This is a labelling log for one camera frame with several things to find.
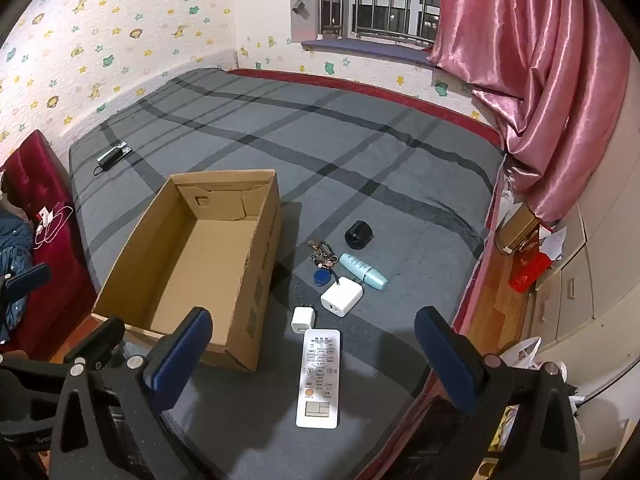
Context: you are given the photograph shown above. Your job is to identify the beige drawer cabinet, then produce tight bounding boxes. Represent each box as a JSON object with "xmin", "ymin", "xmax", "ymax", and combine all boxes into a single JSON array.
[{"xmin": 530, "ymin": 200, "xmax": 640, "ymax": 361}]

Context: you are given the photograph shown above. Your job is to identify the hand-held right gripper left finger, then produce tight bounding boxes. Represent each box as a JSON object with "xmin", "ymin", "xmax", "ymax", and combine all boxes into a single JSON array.
[{"xmin": 48, "ymin": 306, "xmax": 213, "ymax": 480}]

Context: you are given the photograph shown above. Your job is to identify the brown cardboard box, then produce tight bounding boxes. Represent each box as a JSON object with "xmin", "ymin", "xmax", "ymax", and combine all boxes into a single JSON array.
[{"xmin": 91, "ymin": 169, "xmax": 283, "ymax": 374}]

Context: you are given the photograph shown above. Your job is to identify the white paper sheet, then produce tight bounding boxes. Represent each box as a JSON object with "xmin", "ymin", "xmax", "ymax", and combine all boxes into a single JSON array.
[{"xmin": 537, "ymin": 225, "xmax": 568, "ymax": 261}]

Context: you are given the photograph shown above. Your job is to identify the brown paper bag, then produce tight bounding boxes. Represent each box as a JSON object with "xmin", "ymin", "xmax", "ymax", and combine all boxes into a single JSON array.
[{"xmin": 495, "ymin": 205, "xmax": 541, "ymax": 253}]

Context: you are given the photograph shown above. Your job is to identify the large white charger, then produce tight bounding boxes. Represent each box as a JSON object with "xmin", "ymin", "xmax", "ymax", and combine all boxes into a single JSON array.
[{"xmin": 320, "ymin": 280, "xmax": 365, "ymax": 318}]

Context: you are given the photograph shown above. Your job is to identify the key bunch with blue fob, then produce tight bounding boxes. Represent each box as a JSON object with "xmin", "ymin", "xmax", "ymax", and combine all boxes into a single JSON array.
[{"xmin": 307, "ymin": 240, "xmax": 346, "ymax": 291}]

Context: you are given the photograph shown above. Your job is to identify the teal cosmetic bottle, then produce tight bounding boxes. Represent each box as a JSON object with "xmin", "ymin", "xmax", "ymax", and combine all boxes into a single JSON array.
[{"xmin": 339, "ymin": 253, "xmax": 389, "ymax": 291}]

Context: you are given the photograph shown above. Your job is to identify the red paper bag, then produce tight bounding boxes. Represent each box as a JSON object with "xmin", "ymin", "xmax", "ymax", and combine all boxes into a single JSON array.
[{"xmin": 509, "ymin": 252, "xmax": 553, "ymax": 293}]

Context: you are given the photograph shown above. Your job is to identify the pink satin curtain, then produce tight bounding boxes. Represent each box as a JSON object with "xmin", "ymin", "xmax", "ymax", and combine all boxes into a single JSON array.
[{"xmin": 430, "ymin": 0, "xmax": 640, "ymax": 223}]

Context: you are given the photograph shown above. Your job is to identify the purple windowsill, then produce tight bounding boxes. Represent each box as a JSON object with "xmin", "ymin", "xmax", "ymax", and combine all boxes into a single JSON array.
[{"xmin": 300, "ymin": 35, "xmax": 436, "ymax": 68}]

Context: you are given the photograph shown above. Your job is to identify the dark blue jacket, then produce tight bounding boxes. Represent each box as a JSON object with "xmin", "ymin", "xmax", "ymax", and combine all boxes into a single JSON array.
[{"xmin": 0, "ymin": 209, "xmax": 35, "ymax": 343}]

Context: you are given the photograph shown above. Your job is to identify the white charger with cable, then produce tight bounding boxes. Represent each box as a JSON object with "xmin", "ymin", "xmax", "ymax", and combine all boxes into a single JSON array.
[{"xmin": 34, "ymin": 204, "xmax": 75, "ymax": 248}]

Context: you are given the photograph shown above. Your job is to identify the white remote control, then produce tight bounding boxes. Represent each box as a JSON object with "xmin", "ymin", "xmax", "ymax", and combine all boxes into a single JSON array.
[{"xmin": 295, "ymin": 329, "xmax": 342, "ymax": 430}]

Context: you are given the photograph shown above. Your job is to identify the window with metal bars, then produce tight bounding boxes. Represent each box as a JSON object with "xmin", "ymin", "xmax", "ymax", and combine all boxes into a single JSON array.
[{"xmin": 317, "ymin": 0, "xmax": 441, "ymax": 43}]

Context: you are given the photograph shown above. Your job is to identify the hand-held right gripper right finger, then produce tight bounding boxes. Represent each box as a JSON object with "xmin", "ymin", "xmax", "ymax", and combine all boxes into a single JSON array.
[{"xmin": 414, "ymin": 306, "xmax": 582, "ymax": 480}]

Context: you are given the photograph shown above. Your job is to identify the white plastic bag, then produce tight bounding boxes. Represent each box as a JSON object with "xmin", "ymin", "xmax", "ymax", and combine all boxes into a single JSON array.
[{"xmin": 500, "ymin": 336, "xmax": 543, "ymax": 371}]

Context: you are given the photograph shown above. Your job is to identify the small white charger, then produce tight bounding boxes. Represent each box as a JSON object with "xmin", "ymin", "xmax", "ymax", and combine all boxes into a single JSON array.
[{"xmin": 291, "ymin": 305, "xmax": 316, "ymax": 335}]

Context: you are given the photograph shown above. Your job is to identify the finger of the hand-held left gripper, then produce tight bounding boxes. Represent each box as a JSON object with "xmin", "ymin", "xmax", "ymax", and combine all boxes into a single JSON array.
[
  {"xmin": 0, "ymin": 262, "xmax": 52, "ymax": 306},
  {"xmin": 64, "ymin": 317, "xmax": 126, "ymax": 368}
]

